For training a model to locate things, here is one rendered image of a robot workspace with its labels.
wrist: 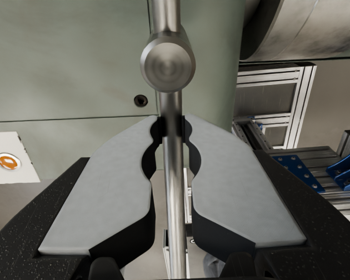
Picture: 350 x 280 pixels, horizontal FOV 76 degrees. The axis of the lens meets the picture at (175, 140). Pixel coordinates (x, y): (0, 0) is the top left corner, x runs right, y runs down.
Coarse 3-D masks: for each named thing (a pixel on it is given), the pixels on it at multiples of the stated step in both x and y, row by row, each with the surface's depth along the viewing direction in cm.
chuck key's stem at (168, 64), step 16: (160, 32) 9; (176, 32) 9; (144, 48) 9; (160, 48) 8; (176, 48) 8; (144, 64) 9; (160, 64) 9; (176, 64) 9; (192, 64) 9; (160, 80) 9; (176, 80) 9
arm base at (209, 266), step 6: (204, 258) 55; (210, 258) 53; (216, 258) 52; (204, 264) 54; (210, 264) 53; (216, 264) 52; (222, 264) 50; (204, 270) 54; (210, 270) 52; (216, 270) 51; (210, 276) 52; (216, 276) 50
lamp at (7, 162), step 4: (4, 156) 26; (0, 160) 27; (4, 160) 27; (8, 160) 27; (12, 160) 27; (4, 164) 27; (8, 164) 27; (12, 164) 27; (16, 164) 27; (8, 168) 27; (12, 168) 27
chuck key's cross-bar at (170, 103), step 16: (160, 0) 9; (176, 0) 9; (160, 16) 9; (176, 16) 9; (160, 96) 11; (176, 96) 11; (160, 112) 12; (176, 112) 12; (176, 128) 12; (176, 144) 13; (176, 160) 13; (176, 176) 13; (176, 192) 14; (176, 208) 14; (176, 224) 14; (176, 240) 15; (176, 256) 15; (176, 272) 16
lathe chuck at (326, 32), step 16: (320, 0) 22; (336, 0) 22; (320, 16) 23; (336, 16) 23; (304, 32) 25; (320, 32) 25; (336, 32) 26; (288, 48) 28; (304, 48) 29; (320, 48) 29; (336, 48) 29
